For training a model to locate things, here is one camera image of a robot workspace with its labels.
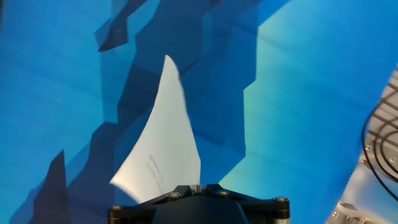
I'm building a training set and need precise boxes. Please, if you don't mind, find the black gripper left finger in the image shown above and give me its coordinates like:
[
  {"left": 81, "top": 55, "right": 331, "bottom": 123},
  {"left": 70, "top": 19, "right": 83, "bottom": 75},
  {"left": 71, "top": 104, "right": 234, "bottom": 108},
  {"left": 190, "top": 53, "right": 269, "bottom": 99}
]
[{"left": 108, "top": 184, "right": 200, "bottom": 224}]

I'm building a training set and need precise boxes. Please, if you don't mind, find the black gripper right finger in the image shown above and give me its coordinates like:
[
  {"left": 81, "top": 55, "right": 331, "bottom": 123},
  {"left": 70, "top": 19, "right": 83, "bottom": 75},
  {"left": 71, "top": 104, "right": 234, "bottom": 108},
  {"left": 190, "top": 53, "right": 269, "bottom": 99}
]
[{"left": 198, "top": 183, "right": 292, "bottom": 224}]

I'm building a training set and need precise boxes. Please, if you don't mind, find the white cloth strip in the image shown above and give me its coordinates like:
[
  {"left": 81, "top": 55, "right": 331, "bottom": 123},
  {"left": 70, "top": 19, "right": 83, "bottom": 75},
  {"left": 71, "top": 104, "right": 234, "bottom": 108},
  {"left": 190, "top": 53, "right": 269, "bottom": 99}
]
[{"left": 109, "top": 54, "right": 202, "bottom": 205}]

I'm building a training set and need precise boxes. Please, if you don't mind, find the blue landscape print cloth mat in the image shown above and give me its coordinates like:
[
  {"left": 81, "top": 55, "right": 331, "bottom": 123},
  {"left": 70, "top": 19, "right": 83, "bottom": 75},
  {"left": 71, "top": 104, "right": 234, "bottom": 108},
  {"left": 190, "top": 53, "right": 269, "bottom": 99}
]
[{"left": 0, "top": 0, "right": 398, "bottom": 224}]

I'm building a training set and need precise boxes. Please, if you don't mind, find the black cable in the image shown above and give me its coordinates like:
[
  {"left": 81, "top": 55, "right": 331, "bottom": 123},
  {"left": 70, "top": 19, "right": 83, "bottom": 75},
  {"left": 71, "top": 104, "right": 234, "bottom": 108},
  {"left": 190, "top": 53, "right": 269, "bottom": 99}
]
[{"left": 361, "top": 90, "right": 398, "bottom": 202}]

